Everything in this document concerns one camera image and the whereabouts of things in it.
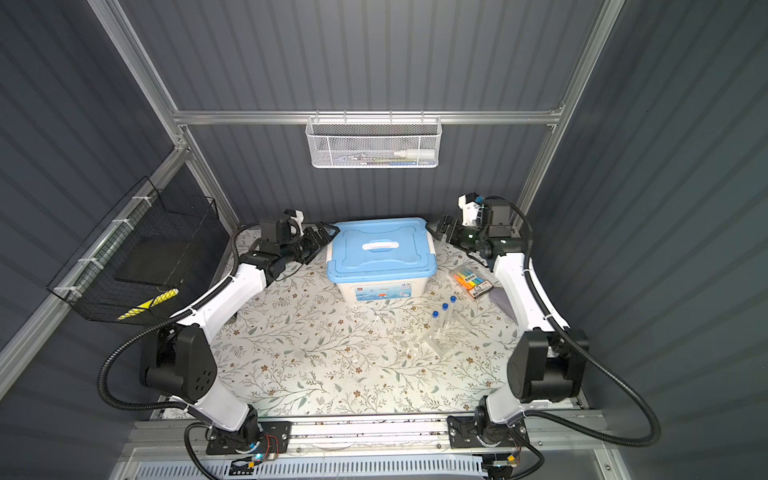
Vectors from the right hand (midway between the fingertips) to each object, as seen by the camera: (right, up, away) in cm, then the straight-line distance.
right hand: (441, 231), depth 81 cm
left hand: (-31, -1, +4) cm, 31 cm away
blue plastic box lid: (-17, -5, +9) cm, 20 cm away
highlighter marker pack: (+15, -17, +20) cm, 30 cm away
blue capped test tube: (+1, -25, +2) cm, 25 cm away
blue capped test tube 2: (+1, -30, +17) cm, 35 cm away
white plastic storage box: (-16, -18, +12) cm, 27 cm away
